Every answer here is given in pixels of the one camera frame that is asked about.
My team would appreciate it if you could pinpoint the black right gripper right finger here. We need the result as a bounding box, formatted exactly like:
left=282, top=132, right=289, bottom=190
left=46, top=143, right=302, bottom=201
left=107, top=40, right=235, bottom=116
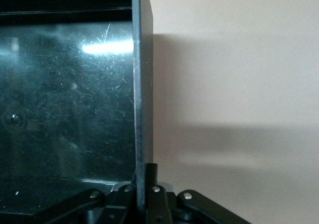
left=145, top=163, right=250, bottom=224

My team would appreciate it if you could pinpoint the black plastic box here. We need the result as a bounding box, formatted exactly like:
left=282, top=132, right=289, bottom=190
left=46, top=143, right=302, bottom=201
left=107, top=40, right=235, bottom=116
left=0, top=0, right=155, bottom=224

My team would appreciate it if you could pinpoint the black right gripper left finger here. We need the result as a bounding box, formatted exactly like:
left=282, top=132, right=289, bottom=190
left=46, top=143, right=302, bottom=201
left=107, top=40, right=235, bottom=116
left=29, top=169, right=137, bottom=224

